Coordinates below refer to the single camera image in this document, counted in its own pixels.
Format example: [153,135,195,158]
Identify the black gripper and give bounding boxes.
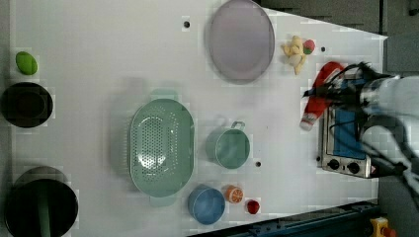
[303,62,373,109]

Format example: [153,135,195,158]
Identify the red ketchup bottle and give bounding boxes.
[299,61,344,131]

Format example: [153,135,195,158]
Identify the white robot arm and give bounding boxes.
[304,62,418,202]

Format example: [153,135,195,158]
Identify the green oval strainer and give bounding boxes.
[128,89,195,207]

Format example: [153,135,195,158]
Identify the silver toaster oven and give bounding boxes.
[317,107,373,179]

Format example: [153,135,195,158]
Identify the toy strawberry near banana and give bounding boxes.
[303,39,315,55]

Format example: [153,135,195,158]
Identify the peeled toy banana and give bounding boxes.
[282,36,306,75]

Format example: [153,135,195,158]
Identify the round grey plate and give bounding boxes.
[208,0,275,84]

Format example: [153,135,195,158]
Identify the green metal cup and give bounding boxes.
[206,121,250,170]

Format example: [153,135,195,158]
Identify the yellow red emergency button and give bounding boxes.
[370,217,397,237]

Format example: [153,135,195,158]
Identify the small red toy strawberry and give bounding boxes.
[246,199,260,214]

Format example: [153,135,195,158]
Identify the toy orange half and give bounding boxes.
[224,185,244,203]

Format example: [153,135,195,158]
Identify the blue bowl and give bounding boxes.
[188,185,225,225]

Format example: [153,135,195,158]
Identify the small black pot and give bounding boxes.
[1,82,53,128]

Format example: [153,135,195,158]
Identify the green toy lime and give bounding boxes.
[15,51,39,75]

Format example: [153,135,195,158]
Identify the large black pot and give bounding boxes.
[4,166,79,237]

